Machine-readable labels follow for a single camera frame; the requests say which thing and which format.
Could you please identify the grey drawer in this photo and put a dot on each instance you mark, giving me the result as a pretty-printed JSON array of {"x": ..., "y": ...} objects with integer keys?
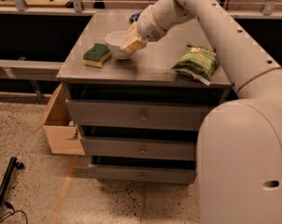
[
  {"x": 137, "y": 115},
  {"x": 142, "y": 174},
  {"x": 139, "y": 148}
]

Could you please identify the grey drawer cabinet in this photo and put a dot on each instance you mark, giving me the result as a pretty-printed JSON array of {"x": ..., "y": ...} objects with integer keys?
[{"x": 146, "y": 77}]

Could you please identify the blue soda can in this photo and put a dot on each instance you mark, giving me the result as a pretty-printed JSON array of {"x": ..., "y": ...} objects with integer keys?
[{"x": 134, "y": 18}]

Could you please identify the top grey drawer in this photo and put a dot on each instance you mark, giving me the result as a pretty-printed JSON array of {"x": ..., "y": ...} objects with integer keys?
[{"x": 137, "y": 115}]

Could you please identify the cardboard box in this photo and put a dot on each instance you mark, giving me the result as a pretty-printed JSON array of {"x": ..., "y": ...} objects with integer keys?
[{"x": 62, "y": 134}]

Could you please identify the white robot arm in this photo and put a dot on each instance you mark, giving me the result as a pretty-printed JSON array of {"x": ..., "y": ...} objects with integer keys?
[{"x": 239, "y": 147}]

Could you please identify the green chip bag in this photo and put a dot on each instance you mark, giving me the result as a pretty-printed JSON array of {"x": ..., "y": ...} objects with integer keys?
[{"x": 197, "y": 62}]

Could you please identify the black stand with cable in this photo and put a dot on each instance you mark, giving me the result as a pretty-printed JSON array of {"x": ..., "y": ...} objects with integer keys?
[{"x": 12, "y": 165}]

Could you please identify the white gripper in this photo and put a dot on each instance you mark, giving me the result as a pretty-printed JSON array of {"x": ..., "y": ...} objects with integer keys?
[{"x": 148, "y": 27}]

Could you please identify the middle grey drawer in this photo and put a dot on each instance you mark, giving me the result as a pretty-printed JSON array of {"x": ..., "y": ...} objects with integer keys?
[{"x": 139, "y": 148}]

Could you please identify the bottom grey drawer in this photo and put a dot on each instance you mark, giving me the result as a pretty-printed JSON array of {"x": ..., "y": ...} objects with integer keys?
[{"x": 142, "y": 174}]

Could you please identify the white ceramic bowl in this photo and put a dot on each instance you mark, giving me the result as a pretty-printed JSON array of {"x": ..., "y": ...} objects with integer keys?
[{"x": 114, "y": 42}]

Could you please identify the green yellow sponge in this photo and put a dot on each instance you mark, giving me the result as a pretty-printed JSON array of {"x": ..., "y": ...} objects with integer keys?
[{"x": 97, "y": 55}]

